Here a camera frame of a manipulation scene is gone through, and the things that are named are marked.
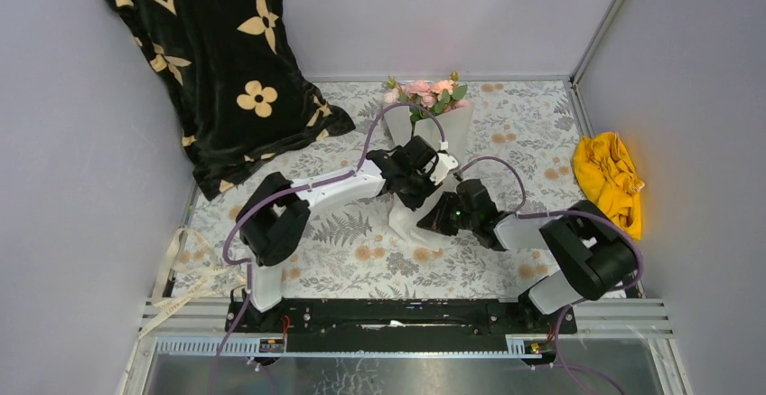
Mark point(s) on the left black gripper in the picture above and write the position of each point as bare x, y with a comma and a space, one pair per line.
413, 202

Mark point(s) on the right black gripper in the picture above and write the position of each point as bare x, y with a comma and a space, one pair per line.
436, 218

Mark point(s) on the white translucent wrapping paper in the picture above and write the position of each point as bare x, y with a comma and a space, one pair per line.
455, 126

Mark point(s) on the pink fake flower bouquet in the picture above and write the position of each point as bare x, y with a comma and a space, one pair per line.
438, 97

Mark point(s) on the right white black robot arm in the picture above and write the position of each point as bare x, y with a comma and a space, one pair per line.
592, 253

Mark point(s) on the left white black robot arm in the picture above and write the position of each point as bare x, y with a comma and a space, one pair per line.
273, 220

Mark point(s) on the black blanket with cream flowers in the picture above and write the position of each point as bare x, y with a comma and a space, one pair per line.
234, 82

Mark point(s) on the floral patterned table mat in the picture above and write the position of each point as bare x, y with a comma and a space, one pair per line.
522, 139

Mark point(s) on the yellow cloth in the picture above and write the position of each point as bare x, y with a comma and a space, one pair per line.
608, 177

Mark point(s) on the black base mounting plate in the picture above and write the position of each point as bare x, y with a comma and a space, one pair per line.
394, 326

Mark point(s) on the cream printed ribbon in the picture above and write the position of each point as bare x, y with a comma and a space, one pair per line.
190, 269

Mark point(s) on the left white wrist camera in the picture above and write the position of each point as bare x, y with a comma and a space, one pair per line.
444, 163

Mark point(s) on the aluminium frame rail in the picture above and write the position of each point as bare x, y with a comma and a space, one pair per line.
643, 319

